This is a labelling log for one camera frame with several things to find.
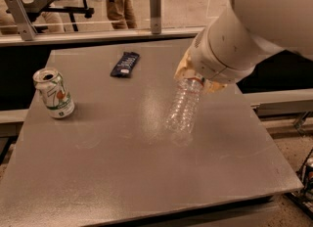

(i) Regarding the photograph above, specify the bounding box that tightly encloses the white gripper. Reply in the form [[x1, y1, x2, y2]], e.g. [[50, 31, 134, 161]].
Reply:
[[174, 28, 254, 94]]

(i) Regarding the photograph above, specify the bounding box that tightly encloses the clear plastic water bottle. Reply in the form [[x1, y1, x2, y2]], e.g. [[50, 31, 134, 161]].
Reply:
[[165, 78, 203, 134]]

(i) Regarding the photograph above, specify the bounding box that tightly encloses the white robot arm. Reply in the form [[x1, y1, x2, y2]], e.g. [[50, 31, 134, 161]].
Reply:
[[174, 0, 313, 92]]

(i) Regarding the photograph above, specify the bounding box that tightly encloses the dark blue snack bar wrapper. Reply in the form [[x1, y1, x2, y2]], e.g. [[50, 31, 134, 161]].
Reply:
[[111, 52, 140, 78]]

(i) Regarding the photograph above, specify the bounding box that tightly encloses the person in khaki trousers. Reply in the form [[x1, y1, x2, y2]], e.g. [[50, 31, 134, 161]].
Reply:
[[107, 0, 137, 29]]

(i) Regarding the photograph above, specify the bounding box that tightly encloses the green white soda can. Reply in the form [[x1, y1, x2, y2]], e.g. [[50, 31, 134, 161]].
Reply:
[[33, 68, 75, 119]]

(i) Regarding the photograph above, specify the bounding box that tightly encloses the middle metal bracket post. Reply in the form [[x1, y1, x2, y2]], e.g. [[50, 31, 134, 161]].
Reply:
[[150, 0, 161, 34]]

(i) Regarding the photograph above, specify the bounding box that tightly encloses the metal bracket post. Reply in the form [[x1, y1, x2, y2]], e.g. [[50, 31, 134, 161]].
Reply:
[[4, 0, 36, 41], [150, 0, 161, 34]]

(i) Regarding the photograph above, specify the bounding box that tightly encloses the black wire rack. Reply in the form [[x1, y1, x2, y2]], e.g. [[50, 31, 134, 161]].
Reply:
[[286, 148, 313, 220]]

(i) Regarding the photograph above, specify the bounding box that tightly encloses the left metal bracket post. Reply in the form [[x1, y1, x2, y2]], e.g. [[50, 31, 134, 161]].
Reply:
[[4, 0, 36, 41]]

